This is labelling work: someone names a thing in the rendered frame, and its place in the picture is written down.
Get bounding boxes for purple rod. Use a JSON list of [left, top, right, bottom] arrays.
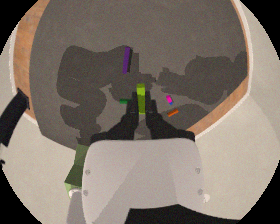
[[122, 47, 130, 74]]

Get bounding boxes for orange rod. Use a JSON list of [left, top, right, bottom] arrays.
[[167, 109, 179, 117]]

